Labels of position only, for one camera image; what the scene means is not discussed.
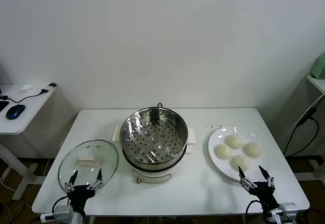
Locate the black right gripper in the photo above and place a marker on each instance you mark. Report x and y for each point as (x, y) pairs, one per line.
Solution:
(265, 194)

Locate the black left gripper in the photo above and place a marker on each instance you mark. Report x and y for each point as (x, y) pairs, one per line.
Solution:
(80, 194)

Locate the white steamed baozi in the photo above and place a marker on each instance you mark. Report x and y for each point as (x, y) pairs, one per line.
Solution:
(234, 141)
(241, 161)
(252, 149)
(223, 152)

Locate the round glass pot lid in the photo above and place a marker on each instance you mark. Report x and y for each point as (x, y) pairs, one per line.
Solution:
(104, 153)

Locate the stainless steel steamer pot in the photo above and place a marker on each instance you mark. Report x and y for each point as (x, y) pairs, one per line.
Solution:
(152, 177)

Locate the perforated steel steamer basket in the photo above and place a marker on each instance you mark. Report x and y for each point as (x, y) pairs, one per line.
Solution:
(152, 142)

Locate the large white plate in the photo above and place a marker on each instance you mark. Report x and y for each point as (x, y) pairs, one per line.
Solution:
(256, 137)

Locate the dark crumb scatter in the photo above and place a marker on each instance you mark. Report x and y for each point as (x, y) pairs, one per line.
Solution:
(214, 126)

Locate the white side desk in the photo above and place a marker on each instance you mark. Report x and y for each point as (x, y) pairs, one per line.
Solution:
(30, 107)

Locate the blue computer mouse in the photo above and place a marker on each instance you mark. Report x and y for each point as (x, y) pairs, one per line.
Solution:
(15, 111)

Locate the white crumpled tissue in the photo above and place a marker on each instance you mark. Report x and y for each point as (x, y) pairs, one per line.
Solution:
(27, 88)

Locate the black keyboard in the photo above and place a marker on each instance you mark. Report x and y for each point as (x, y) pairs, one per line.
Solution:
(2, 105)

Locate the white shelf desk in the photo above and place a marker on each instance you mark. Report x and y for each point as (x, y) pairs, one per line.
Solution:
(316, 81)

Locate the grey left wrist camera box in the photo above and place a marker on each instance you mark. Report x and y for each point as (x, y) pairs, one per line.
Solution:
(62, 211)

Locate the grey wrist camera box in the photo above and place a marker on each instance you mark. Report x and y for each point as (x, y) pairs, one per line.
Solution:
(287, 211)
(62, 211)

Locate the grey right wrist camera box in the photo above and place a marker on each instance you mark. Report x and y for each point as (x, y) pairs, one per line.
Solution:
(287, 211)

